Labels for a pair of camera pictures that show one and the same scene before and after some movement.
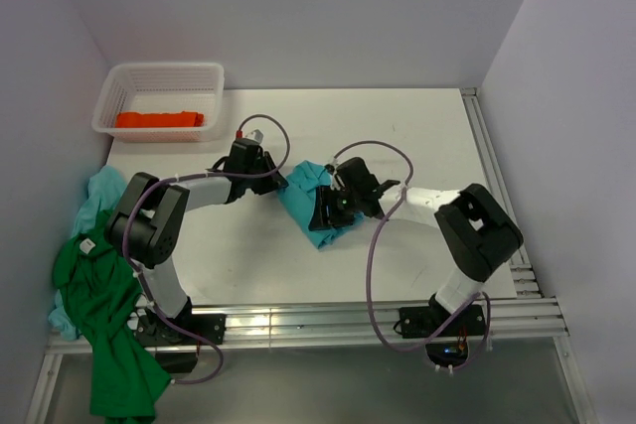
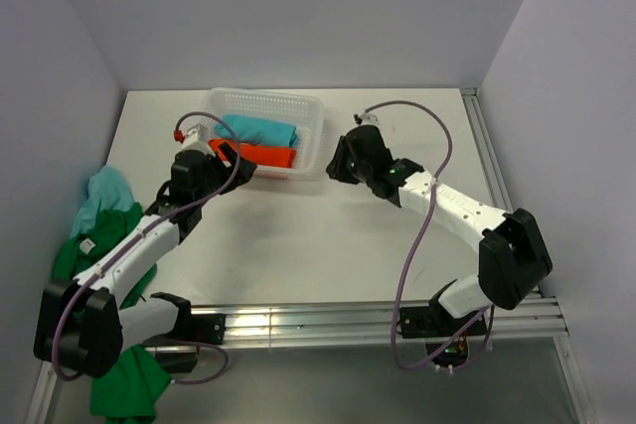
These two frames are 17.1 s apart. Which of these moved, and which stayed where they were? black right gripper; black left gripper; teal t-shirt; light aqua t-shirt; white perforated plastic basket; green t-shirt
Moved: black left gripper; white perforated plastic basket; teal t-shirt; black right gripper
Stayed: green t-shirt; light aqua t-shirt
